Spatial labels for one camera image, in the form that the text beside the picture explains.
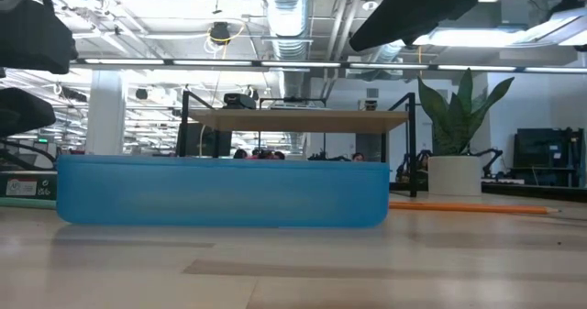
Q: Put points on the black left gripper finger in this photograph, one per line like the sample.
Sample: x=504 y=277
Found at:
x=23 y=114
x=32 y=36

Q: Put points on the green yellow crayon box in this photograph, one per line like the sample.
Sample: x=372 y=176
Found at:
x=46 y=185

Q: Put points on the orange pencil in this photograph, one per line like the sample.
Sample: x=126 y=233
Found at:
x=458 y=206

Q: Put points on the blue plastic pencil box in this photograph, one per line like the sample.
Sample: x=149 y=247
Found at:
x=224 y=190

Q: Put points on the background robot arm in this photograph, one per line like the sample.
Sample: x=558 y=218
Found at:
x=403 y=162
x=493 y=155

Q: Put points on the white building column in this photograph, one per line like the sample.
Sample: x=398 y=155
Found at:
x=105 y=125

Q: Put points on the white stapler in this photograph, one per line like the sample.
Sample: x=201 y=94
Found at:
x=369 y=105

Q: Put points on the overhead beam with light strips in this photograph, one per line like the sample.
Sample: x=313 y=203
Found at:
x=302 y=64

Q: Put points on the white grey desk calculator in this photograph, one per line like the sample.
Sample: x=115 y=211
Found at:
x=298 y=107

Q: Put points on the person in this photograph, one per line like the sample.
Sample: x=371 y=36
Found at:
x=240 y=154
x=270 y=155
x=358 y=157

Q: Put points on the wooden shelf with black legs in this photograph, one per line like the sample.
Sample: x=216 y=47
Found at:
x=298 y=121

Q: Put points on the snake plant in white pot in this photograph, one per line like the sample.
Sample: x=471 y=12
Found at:
x=454 y=176

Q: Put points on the black equipment cabinet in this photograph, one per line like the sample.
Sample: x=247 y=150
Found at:
x=546 y=153

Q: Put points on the black background monitor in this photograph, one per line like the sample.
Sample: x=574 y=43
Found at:
x=204 y=139

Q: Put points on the black stapler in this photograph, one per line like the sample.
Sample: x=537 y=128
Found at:
x=239 y=102

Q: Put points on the black overhead camera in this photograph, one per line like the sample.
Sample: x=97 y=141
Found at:
x=220 y=33

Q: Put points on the black aluminium table frame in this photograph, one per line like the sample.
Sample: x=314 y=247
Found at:
x=541 y=190

